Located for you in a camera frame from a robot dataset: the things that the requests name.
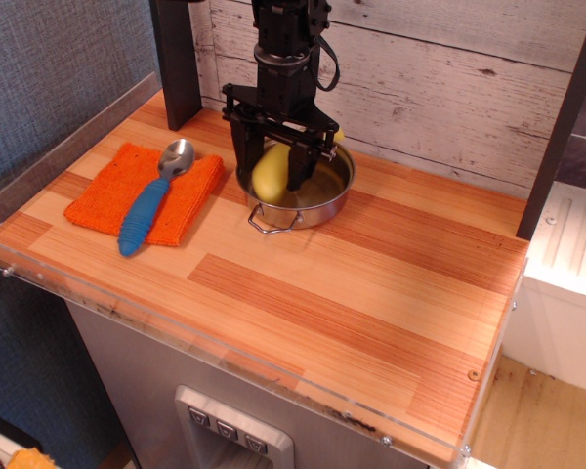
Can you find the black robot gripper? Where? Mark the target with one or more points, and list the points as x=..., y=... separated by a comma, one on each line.
x=285, y=93

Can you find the yellow toy banana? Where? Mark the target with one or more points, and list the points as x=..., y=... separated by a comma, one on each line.
x=269, y=180

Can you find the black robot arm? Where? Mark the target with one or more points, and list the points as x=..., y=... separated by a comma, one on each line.
x=285, y=28

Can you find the silver steel pot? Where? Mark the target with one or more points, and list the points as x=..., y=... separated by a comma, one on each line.
x=272, y=219

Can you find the orange knitted cloth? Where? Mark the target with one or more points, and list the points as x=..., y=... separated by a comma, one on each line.
x=107, y=200

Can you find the grey cabinet with dispenser panel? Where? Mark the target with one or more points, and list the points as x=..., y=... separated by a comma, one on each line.
x=179, y=411

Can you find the clear acrylic edge guard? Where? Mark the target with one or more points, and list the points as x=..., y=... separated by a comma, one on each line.
x=315, y=352

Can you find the white toy sink unit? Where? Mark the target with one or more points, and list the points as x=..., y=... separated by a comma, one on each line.
x=547, y=331

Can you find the yellow object at bottom left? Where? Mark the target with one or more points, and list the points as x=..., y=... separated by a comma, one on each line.
x=30, y=458

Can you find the blue handled metal spoon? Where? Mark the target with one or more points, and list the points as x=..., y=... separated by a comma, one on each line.
x=174, y=161

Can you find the dark left frame post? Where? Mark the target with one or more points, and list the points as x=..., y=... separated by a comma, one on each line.
x=173, y=35

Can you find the dark frame post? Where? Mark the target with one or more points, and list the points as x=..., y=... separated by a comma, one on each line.
x=173, y=35
x=571, y=106

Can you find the dark right frame post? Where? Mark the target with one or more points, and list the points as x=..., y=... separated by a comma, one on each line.
x=571, y=106

